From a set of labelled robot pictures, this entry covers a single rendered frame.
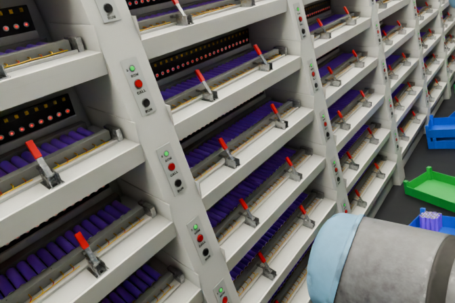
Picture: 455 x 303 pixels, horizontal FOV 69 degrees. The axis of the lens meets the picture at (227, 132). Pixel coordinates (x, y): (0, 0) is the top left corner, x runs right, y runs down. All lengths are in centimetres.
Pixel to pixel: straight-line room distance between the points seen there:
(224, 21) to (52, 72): 48
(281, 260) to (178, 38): 79
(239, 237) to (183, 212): 25
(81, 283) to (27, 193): 20
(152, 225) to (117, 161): 18
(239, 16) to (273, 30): 29
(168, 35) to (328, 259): 60
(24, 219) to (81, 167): 13
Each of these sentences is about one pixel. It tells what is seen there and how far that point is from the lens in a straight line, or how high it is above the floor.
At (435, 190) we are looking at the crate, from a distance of 210.
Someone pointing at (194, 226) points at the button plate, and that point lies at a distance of 84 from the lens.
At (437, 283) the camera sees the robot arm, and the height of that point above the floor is 88.
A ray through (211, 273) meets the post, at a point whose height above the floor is 56.
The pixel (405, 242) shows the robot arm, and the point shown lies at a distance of 37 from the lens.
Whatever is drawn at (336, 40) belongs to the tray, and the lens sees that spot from 149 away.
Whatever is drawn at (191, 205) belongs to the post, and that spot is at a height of 76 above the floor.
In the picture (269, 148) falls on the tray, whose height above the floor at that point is 74.
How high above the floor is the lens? 112
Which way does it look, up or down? 17 degrees down
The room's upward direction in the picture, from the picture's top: 18 degrees counter-clockwise
